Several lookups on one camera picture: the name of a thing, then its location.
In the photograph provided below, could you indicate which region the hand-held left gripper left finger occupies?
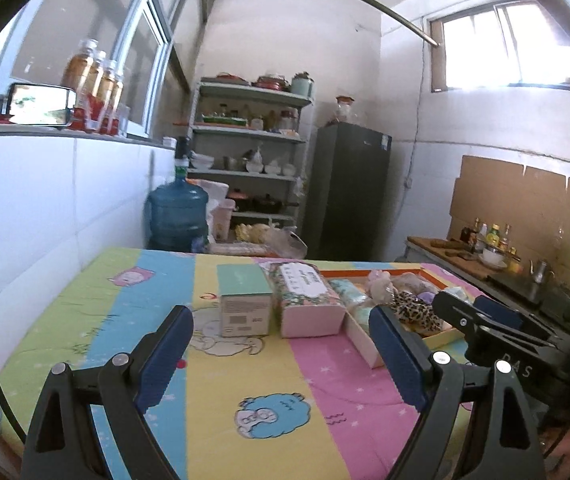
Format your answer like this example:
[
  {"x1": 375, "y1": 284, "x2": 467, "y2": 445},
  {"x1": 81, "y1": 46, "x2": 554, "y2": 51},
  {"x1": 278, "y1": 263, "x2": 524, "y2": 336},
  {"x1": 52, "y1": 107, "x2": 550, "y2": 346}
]
[{"x1": 22, "y1": 305, "x2": 195, "y2": 480}]

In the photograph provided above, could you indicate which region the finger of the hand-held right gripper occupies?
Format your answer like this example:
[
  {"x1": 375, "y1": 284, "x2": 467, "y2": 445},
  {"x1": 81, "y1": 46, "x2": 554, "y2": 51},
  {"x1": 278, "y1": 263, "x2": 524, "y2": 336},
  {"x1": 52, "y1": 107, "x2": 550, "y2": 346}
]
[
  {"x1": 432, "y1": 290, "x2": 496, "y2": 341},
  {"x1": 472, "y1": 296, "x2": 556, "y2": 343}
]

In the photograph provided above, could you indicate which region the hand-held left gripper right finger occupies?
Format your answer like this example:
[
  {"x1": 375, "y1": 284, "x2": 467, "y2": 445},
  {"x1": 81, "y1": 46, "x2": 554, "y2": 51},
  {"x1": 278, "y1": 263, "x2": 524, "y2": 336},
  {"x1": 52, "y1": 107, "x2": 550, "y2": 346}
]
[{"x1": 369, "y1": 305, "x2": 546, "y2": 480}]

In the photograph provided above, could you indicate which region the leopard print cloth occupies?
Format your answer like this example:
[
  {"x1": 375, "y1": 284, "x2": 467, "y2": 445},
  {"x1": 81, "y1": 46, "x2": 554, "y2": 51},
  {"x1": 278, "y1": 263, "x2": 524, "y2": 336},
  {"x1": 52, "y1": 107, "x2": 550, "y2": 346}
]
[{"x1": 390, "y1": 291, "x2": 443, "y2": 333}]

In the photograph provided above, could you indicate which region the cream plush toy pink dress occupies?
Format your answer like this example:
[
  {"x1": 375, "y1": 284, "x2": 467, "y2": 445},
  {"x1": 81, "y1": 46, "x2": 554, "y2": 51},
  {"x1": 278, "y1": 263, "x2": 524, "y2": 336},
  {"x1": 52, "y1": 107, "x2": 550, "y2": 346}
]
[{"x1": 367, "y1": 270, "x2": 396, "y2": 301}]

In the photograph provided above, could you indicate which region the green floral tissue pack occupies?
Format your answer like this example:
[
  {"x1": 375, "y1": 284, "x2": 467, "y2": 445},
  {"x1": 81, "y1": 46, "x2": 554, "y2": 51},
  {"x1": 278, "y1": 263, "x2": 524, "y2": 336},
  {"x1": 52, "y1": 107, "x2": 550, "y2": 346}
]
[{"x1": 329, "y1": 280, "x2": 373, "y2": 311}]

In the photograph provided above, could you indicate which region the floral tissue pack white label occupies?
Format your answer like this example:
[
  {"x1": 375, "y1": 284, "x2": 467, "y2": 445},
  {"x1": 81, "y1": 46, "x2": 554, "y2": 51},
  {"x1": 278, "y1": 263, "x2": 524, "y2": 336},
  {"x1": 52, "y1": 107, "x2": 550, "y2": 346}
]
[{"x1": 264, "y1": 260, "x2": 347, "y2": 338}]

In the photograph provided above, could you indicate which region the mint green carton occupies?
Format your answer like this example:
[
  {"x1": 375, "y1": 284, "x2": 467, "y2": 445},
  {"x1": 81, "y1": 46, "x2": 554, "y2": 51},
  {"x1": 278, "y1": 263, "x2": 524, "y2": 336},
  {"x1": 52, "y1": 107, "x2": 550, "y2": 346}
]
[{"x1": 216, "y1": 263, "x2": 273, "y2": 338}]

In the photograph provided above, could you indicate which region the black cooktop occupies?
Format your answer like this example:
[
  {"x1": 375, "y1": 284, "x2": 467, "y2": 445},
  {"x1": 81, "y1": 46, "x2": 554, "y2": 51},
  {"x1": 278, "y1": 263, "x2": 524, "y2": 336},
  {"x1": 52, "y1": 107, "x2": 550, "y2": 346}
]
[{"x1": 488, "y1": 270, "x2": 570, "y2": 311}]

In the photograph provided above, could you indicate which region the metal kettle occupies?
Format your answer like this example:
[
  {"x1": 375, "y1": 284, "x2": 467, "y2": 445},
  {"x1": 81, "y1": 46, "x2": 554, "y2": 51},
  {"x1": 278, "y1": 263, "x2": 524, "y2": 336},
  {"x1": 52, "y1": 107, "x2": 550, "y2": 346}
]
[{"x1": 528, "y1": 259, "x2": 556, "y2": 286}]

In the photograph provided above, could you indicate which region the wooden cutting board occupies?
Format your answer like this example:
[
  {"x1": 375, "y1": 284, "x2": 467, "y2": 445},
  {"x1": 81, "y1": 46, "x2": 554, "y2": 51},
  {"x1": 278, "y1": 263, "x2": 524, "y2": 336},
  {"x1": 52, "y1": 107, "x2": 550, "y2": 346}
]
[{"x1": 407, "y1": 235, "x2": 496, "y2": 273}]

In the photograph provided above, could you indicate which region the group of condiment bottles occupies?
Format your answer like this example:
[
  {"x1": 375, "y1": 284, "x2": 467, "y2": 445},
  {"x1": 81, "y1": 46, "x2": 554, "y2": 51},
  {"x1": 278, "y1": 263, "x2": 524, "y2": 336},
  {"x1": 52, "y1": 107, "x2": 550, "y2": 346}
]
[{"x1": 460, "y1": 217, "x2": 521, "y2": 261}]

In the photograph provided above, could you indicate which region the cardboard sheet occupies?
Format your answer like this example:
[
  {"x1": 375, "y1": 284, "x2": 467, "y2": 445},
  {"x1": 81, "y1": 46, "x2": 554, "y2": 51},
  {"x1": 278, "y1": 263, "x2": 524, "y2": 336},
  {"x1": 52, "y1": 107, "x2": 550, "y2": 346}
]
[{"x1": 448, "y1": 155, "x2": 570, "y2": 281}]

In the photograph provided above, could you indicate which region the blue water jug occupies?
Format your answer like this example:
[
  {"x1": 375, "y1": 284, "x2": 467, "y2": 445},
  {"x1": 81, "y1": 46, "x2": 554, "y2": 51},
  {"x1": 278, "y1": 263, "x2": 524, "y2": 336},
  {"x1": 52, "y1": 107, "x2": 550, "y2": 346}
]
[{"x1": 146, "y1": 177, "x2": 211, "y2": 252}]

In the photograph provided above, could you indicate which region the white pink plastic container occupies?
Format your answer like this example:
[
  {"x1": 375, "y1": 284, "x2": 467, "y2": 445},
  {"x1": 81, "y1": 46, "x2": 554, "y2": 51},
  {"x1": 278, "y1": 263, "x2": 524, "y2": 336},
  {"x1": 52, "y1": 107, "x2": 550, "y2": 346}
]
[{"x1": 212, "y1": 199, "x2": 236, "y2": 241}]

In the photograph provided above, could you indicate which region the plastic bag of food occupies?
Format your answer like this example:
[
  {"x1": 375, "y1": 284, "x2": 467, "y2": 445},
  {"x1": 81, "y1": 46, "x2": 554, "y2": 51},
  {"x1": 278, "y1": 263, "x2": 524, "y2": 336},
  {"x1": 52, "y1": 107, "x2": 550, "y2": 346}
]
[{"x1": 235, "y1": 222, "x2": 308, "y2": 258}]

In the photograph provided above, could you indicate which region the dark fridge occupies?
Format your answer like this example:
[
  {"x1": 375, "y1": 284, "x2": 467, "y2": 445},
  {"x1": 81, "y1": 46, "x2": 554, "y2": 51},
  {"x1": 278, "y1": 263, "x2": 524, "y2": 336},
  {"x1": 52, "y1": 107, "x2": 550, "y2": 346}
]
[{"x1": 301, "y1": 121, "x2": 392, "y2": 261}]

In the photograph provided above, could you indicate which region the white bag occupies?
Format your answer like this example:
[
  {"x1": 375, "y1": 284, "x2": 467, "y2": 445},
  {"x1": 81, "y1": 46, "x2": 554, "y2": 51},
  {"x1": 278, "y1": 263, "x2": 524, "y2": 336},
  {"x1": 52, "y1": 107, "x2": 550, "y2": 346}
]
[{"x1": 195, "y1": 180, "x2": 230, "y2": 211}]

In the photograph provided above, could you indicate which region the black cooking pot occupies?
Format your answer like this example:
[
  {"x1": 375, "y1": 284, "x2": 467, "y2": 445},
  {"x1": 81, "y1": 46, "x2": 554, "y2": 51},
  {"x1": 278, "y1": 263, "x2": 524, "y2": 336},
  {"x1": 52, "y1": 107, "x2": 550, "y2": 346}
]
[{"x1": 250, "y1": 195, "x2": 300, "y2": 213}]

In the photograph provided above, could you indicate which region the black water pump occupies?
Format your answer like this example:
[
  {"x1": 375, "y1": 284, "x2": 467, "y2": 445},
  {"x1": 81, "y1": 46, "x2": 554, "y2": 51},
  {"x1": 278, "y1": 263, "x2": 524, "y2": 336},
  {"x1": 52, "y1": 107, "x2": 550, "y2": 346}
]
[{"x1": 174, "y1": 136, "x2": 192, "y2": 181}]

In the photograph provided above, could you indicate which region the glass jar red lid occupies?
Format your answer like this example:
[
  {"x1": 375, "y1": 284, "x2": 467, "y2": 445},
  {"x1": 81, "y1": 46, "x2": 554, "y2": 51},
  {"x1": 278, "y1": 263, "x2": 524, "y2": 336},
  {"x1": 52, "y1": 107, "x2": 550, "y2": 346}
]
[{"x1": 335, "y1": 96, "x2": 356, "y2": 123}]

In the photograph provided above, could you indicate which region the grey metal shelf rack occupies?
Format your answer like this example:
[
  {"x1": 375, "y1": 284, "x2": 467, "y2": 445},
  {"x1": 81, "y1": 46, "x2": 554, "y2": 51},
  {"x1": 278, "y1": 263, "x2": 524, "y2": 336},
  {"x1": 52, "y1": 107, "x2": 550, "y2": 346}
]
[{"x1": 188, "y1": 77, "x2": 314, "y2": 248}]

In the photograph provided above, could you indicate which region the amber drink bottle red label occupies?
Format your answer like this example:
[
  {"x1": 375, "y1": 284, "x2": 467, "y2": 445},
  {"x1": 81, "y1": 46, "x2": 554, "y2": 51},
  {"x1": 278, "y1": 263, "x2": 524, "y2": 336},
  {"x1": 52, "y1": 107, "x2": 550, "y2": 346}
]
[
  {"x1": 62, "y1": 39, "x2": 98, "y2": 111},
  {"x1": 110, "y1": 72, "x2": 126, "y2": 136},
  {"x1": 85, "y1": 50, "x2": 108, "y2": 121},
  {"x1": 97, "y1": 59, "x2": 118, "y2": 133}
]

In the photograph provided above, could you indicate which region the small high window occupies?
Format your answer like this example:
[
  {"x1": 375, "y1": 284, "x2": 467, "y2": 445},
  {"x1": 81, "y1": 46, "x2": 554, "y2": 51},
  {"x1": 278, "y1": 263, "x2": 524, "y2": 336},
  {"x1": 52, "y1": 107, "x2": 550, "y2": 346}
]
[{"x1": 427, "y1": 2, "x2": 570, "y2": 93}]

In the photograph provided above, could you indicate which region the red lidded pot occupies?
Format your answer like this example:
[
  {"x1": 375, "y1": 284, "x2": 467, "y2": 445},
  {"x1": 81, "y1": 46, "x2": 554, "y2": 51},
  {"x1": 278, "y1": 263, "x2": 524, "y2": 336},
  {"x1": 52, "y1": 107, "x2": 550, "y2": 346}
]
[{"x1": 255, "y1": 74, "x2": 288, "y2": 91}]

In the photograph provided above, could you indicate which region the metal rod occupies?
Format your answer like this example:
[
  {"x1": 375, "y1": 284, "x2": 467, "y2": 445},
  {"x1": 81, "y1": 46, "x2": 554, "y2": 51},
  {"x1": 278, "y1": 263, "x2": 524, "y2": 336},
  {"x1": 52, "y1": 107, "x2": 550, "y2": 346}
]
[{"x1": 260, "y1": 0, "x2": 438, "y2": 48}]

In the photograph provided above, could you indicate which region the sliding window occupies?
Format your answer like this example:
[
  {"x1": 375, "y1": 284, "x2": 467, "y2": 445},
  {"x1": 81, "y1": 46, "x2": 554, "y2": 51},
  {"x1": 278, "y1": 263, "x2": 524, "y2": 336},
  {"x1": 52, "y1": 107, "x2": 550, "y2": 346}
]
[{"x1": 0, "y1": 0, "x2": 176, "y2": 141}]

